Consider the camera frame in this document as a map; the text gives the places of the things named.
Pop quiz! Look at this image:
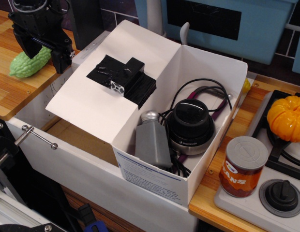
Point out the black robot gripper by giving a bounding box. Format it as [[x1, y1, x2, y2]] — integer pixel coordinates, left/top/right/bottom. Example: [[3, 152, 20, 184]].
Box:
[[8, 0, 73, 74]]

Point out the white cardboard box with flap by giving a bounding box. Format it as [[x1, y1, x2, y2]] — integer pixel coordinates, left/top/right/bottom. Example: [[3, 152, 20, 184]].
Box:
[[46, 20, 247, 206]]

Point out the green bitter gourd toy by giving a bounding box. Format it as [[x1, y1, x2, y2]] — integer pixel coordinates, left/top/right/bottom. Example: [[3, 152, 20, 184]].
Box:
[[9, 46, 51, 78]]

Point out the black clamp body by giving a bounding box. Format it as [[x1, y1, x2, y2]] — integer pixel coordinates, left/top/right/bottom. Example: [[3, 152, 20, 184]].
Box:
[[0, 117, 20, 184]]

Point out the grey bottle silver cap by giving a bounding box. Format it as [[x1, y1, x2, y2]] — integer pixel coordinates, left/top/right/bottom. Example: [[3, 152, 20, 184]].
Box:
[[135, 111, 172, 168]]

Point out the white faucet spout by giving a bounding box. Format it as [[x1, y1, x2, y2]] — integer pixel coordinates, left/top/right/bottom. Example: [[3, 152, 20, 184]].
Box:
[[180, 22, 190, 45]]

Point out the black 3D mouse puck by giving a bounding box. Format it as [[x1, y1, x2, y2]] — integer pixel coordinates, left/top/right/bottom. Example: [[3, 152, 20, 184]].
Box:
[[167, 99, 216, 156]]

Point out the yellow toy behind box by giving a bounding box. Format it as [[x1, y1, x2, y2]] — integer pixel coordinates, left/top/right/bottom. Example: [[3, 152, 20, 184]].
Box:
[[242, 78, 251, 94]]

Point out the blue toy oven cabinet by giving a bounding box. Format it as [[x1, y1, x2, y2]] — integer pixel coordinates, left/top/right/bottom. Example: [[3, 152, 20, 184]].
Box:
[[135, 0, 297, 65]]

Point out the orange beans can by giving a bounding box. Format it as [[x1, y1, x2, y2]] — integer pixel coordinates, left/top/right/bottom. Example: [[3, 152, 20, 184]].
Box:
[[219, 136, 269, 198]]

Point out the orange toy pumpkin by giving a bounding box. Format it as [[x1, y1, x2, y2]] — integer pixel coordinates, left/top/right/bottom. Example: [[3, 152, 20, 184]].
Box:
[[267, 96, 300, 143]]

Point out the black burner grate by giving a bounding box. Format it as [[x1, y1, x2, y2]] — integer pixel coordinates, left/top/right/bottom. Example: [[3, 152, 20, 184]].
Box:
[[247, 90, 300, 180]]

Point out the black stove knob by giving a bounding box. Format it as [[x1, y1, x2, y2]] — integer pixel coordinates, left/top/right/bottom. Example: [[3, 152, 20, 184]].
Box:
[[259, 179, 300, 218]]

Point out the white toy stove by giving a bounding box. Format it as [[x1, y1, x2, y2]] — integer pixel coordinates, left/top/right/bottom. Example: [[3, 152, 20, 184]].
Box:
[[214, 90, 300, 232]]

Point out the metal clamp screw handle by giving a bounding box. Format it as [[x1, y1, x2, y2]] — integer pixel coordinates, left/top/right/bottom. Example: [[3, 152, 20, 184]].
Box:
[[14, 125, 58, 150]]

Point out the black taped handle block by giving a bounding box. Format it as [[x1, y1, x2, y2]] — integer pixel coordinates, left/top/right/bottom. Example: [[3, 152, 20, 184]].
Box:
[[87, 55, 156, 108]]

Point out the blue clamp handle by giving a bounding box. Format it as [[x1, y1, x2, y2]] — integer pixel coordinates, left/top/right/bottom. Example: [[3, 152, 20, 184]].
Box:
[[77, 203, 109, 232]]

